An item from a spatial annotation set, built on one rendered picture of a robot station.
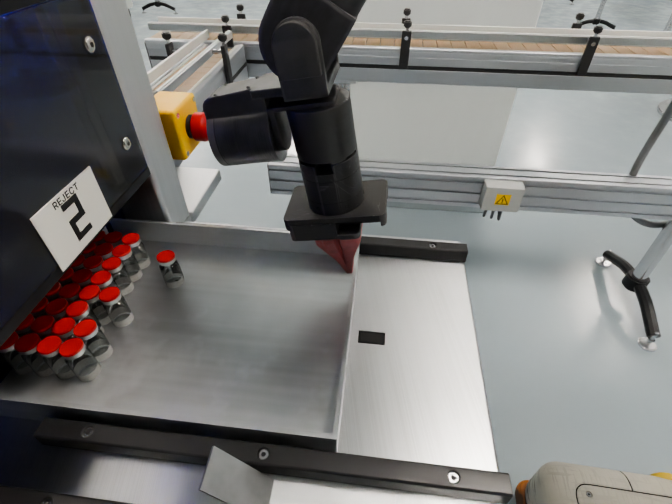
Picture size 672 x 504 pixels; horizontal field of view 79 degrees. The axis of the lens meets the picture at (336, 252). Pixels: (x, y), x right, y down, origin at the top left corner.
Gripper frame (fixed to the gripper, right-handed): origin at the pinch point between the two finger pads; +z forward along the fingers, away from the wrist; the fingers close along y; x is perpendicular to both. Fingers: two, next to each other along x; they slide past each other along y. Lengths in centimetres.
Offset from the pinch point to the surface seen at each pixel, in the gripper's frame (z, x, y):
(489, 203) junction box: 49, -80, -31
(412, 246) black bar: 3.3, -6.6, -7.3
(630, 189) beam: 51, -85, -74
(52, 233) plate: -14.4, 10.3, 22.9
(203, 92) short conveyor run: -6, -49, 36
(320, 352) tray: 3.6, 9.7, 2.6
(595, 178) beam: 48, -89, -65
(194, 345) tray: 1.4, 10.5, 16.0
